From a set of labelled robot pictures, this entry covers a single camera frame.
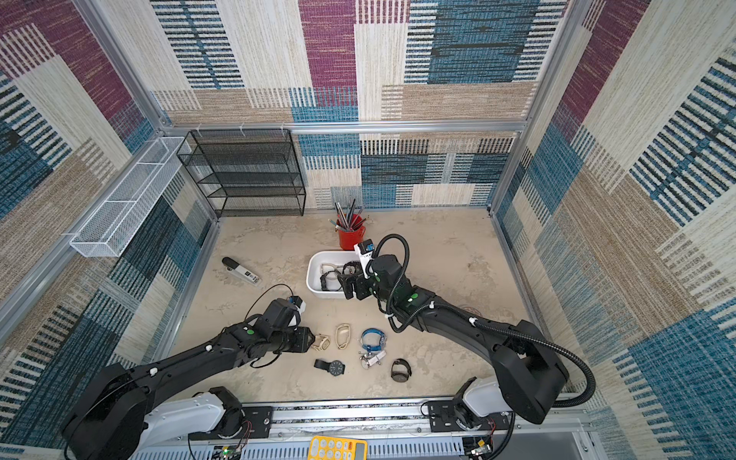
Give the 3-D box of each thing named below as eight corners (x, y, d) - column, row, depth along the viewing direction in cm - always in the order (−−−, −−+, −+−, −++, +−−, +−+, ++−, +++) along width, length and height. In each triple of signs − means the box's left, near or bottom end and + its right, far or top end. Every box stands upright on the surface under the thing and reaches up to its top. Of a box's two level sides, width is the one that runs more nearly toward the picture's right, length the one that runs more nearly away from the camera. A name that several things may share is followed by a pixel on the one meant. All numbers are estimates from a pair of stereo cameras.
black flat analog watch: (314, 376, 82) (312, 374, 81) (315, 362, 85) (314, 359, 83) (345, 376, 82) (344, 374, 81) (345, 361, 85) (345, 359, 83)
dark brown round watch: (391, 381, 81) (392, 379, 79) (390, 361, 85) (391, 358, 83) (411, 381, 81) (412, 379, 79) (409, 361, 85) (410, 358, 83)
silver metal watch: (362, 370, 83) (362, 368, 81) (359, 358, 85) (358, 355, 83) (388, 361, 84) (389, 359, 82) (384, 349, 86) (384, 346, 85)
